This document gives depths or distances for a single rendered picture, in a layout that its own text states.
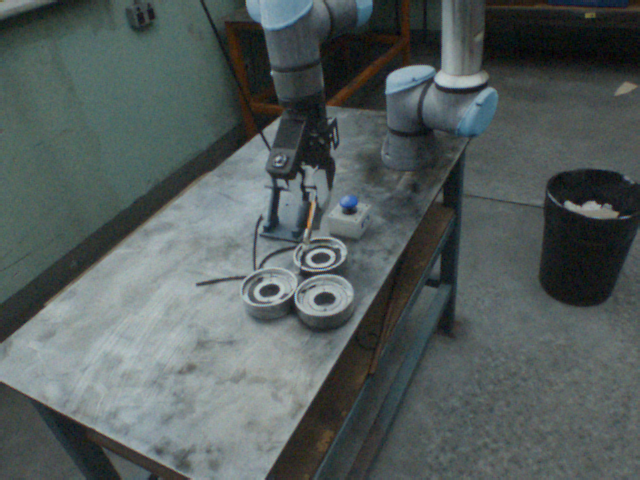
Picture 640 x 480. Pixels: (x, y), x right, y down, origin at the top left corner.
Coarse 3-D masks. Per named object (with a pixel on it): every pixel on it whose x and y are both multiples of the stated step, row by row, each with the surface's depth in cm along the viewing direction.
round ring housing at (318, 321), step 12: (324, 276) 97; (336, 276) 97; (300, 288) 95; (348, 288) 95; (300, 300) 94; (312, 300) 94; (324, 300) 97; (336, 300) 93; (348, 300) 93; (300, 312) 91; (336, 312) 89; (348, 312) 91; (312, 324) 91; (324, 324) 90; (336, 324) 92
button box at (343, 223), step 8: (336, 208) 114; (344, 208) 113; (352, 208) 112; (360, 208) 113; (368, 208) 113; (328, 216) 112; (336, 216) 111; (344, 216) 111; (352, 216) 111; (360, 216) 110; (368, 216) 113; (336, 224) 112; (344, 224) 111; (352, 224) 110; (360, 224) 110; (368, 224) 115; (336, 232) 113; (344, 232) 112; (352, 232) 111; (360, 232) 111
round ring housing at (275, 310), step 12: (252, 276) 100; (264, 276) 101; (276, 276) 100; (288, 276) 100; (240, 288) 97; (264, 288) 99; (276, 288) 99; (264, 300) 95; (288, 300) 94; (252, 312) 94; (264, 312) 93; (276, 312) 93; (288, 312) 96
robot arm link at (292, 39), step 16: (272, 0) 71; (288, 0) 71; (304, 0) 72; (320, 0) 75; (272, 16) 72; (288, 16) 72; (304, 16) 73; (320, 16) 75; (272, 32) 74; (288, 32) 73; (304, 32) 74; (320, 32) 76; (272, 48) 75; (288, 48) 74; (304, 48) 75; (272, 64) 77; (288, 64) 76; (304, 64) 76
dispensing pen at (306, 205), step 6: (306, 204) 90; (306, 210) 90; (300, 216) 91; (306, 216) 90; (300, 222) 91; (306, 222) 91; (306, 228) 91; (306, 234) 92; (306, 240) 92; (306, 246) 93; (300, 264) 93; (300, 270) 93
